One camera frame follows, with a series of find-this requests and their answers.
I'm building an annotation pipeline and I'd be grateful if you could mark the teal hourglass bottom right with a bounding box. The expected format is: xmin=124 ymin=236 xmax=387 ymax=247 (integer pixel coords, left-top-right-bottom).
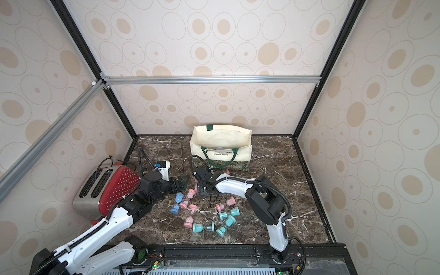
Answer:
xmin=215 ymin=215 xmax=236 ymax=238

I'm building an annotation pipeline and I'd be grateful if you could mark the teal hourglass bottom left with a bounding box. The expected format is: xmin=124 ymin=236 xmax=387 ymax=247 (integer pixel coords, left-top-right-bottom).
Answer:
xmin=192 ymin=222 xmax=215 ymax=233

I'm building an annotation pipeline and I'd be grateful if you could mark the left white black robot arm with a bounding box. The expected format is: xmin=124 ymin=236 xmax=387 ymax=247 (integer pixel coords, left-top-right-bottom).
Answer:
xmin=30 ymin=148 xmax=190 ymax=275

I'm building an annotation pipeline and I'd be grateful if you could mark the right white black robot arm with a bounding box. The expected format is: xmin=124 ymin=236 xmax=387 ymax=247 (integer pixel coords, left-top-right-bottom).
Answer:
xmin=189 ymin=155 xmax=307 ymax=269

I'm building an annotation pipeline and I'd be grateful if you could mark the pink hourglass bottom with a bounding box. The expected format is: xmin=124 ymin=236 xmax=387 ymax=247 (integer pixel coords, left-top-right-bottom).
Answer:
xmin=183 ymin=217 xmax=194 ymax=228

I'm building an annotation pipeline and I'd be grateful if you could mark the red and steel toaster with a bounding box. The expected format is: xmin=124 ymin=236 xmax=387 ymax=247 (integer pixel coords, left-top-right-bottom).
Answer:
xmin=73 ymin=165 xmax=140 ymax=220

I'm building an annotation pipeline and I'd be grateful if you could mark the aluminium frame rail back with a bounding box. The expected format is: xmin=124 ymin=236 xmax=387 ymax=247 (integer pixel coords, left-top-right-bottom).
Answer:
xmin=103 ymin=75 xmax=322 ymax=85

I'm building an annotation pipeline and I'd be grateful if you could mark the aluminium frame rail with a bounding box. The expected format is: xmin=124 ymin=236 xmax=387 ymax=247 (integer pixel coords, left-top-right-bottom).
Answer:
xmin=103 ymin=75 xmax=322 ymax=85
xmin=1 ymin=80 xmax=104 ymax=201

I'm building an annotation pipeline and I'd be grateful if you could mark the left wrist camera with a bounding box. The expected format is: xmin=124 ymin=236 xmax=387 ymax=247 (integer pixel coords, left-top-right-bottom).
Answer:
xmin=155 ymin=160 xmax=170 ymax=181

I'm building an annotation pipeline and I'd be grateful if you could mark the aluminium frame rail left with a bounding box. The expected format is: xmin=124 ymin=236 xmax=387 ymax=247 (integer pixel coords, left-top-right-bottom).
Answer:
xmin=1 ymin=80 xmax=104 ymax=201

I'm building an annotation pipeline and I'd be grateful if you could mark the cream canvas tote bag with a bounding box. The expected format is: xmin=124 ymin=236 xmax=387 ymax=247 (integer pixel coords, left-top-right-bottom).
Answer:
xmin=190 ymin=124 xmax=252 ymax=171

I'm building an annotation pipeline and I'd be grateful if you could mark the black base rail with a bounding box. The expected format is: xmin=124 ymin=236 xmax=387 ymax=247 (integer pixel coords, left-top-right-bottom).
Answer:
xmin=61 ymin=242 xmax=357 ymax=275

